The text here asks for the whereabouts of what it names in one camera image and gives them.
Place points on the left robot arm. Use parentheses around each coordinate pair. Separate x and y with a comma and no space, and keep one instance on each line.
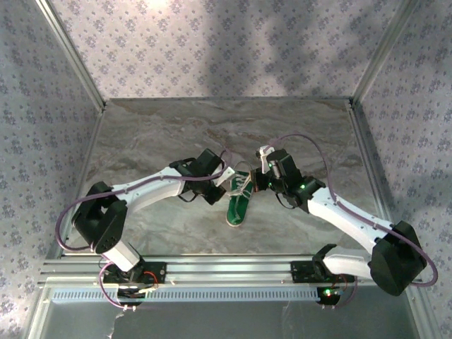
(152,187)

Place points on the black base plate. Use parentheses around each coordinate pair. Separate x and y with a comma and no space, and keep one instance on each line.
(300,272)
(157,272)

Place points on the aluminium mounting rail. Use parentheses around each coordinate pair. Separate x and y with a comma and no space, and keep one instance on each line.
(229,270)

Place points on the aluminium table side rail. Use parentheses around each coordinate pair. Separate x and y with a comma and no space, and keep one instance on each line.
(90,141)
(362,141)

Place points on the black right controller board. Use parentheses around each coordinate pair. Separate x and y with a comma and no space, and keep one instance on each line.
(328,295)

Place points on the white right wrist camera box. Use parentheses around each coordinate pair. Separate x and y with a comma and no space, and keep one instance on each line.
(265,153)

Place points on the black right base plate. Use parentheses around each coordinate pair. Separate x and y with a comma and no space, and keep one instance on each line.
(300,272)

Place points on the black left controller board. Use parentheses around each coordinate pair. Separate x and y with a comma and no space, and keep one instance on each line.
(132,293)

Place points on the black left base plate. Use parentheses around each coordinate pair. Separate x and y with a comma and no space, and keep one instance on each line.
(157,272)

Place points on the green canvas sneaker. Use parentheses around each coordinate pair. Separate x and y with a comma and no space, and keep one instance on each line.
(237,212)

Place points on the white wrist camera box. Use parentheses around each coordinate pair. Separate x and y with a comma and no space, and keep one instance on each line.
(265,153)
(226,175)

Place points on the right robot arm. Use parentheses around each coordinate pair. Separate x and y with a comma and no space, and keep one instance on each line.
(346,215)

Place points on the black controller board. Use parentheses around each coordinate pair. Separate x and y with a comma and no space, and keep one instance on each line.
(132,293)
(328,295)

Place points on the aluminium frame post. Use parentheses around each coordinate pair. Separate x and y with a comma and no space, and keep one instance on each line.
(381,53)
(72,54)

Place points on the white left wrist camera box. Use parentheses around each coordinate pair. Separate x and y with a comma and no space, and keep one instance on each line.
(226,175)

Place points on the grey metal panel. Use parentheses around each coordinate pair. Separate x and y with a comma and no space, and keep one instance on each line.
(219,321)

